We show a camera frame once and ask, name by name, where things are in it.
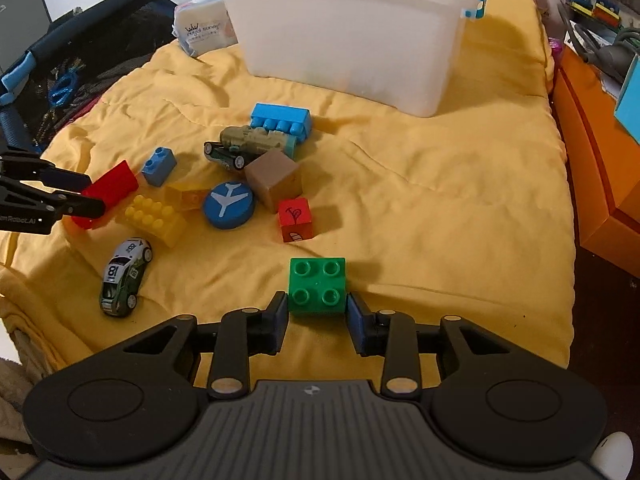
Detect red long building brick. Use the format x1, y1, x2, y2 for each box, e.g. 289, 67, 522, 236
80, 160, 139, 212

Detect green square building brick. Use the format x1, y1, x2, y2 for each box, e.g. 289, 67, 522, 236
288, 258, 347, 316

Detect white number 18 toy car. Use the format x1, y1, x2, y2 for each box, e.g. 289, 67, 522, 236
99, 237, 153, 318

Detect small blue building brick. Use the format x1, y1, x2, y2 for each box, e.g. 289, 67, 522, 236
141, 146, 177, 188

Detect red cube block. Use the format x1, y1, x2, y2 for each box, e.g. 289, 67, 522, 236
278, 197, 314, 243

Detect small yellow building brick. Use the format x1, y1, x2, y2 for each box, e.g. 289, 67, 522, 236
165, 182, 209, 211

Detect green red toy car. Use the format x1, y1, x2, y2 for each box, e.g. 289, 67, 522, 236
203, 141, 255, 171

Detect large blue building brick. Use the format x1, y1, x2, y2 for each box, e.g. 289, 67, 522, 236
250, 103, 311, 143

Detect blue scissors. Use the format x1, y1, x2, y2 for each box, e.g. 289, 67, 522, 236
48, 68, 79, 108

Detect blue airplane disc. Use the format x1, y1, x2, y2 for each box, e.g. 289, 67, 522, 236
203, 181, 255, 230

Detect dark blue bag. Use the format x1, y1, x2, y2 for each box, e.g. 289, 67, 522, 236
1, 0, 176, 153

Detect yellow blanket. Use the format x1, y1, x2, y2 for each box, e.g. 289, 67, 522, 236
1, 0, 575, 373

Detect brown cube block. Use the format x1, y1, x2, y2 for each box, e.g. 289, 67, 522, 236
244, 150, 303, 214

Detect tan toy train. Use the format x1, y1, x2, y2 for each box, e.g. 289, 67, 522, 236
219, 126, 296, 158

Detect baby wipes pack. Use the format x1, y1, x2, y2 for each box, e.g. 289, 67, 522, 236
172, 0, 238, 58

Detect orange box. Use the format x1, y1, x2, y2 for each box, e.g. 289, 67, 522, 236
552, 48, 639, 276

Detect white plastic storage bin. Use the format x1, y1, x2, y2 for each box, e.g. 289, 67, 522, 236
224, 0, 487, 117

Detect light blue carton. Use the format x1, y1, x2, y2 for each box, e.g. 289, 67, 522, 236
614, 54, 640, 143

